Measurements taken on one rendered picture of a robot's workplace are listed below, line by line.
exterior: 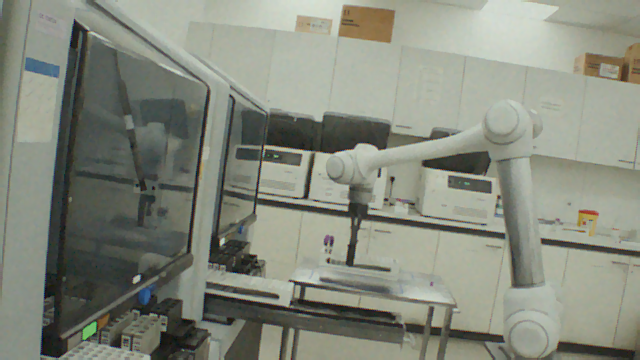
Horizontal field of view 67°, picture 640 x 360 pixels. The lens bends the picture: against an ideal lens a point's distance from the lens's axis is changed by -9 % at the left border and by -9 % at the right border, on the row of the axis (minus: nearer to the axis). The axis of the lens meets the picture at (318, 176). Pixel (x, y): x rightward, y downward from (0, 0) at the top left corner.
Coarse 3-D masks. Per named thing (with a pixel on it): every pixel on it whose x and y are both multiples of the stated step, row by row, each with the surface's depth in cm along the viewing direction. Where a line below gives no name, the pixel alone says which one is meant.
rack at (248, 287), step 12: (216, 276) 156; (228, 276) 159; (240, 276) 161; (252, 276) 162; (216, 288) 156; (228, 288) 158; (240, 288) 163; (252, 288) 153; (264, 288) 152; (276, 288) 153; (288, 288) 155; (264, 300) 153; (276, 300) 152; (288, 300) 152
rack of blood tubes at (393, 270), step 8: (320, 256) 189; (328, 256) 188; (336, 256) 188; (344, 256) 188; (360, 256) 193; (368, 256) 194; (376, 256) 196; (320, 264) 189; (328, 264) 188; (336, 264) 190; (344, 264) 192; (360, 264) 197; (368, 264) 197; (376, 264) 187; (384, 264) 186; (392, 264) 186; (344, 272) 188; (352, 272) 188; (368, 272) 187; (376, 272) 187; (384, 272) 186; (392, 272) 186
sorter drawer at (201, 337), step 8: (200, 328) 123; (192, 336) 117; (200, 336) 118; (208, 336) 122; (176, 344) 113; (184, 344) 113; (192, 344) 113; (200, 344) 117; (208, 344) 123; (192, 352) 111; (200, 352) 116; (208, 352) 124
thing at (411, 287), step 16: (304, 272) 197; (320, 272) 201; (336, 272) 204; (400, 272) 219; (416, 272) 224; (304, 288) 227; (320, 288) 183; (336, 288) 182; (352, 288) 183; (368, 288) 185; (384, 288) 188; (400, 288) 191; (416, 288) 194; (432, 288) 197; (448, 288) 215; (432, 304) 179; (448, 304) 179; (432, 320) 222; (448, 320) 179; (288, 336) 186
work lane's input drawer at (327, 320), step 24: (216, 312) 152; (240, 312) 152; (264, 312) 151; (288, 312) 151; (312, 312) 151; (336, 312) 158; (360, 312) 161; (384, 312) 161; (360, 336) 149; (384, 336) 149; (408, 336) 160
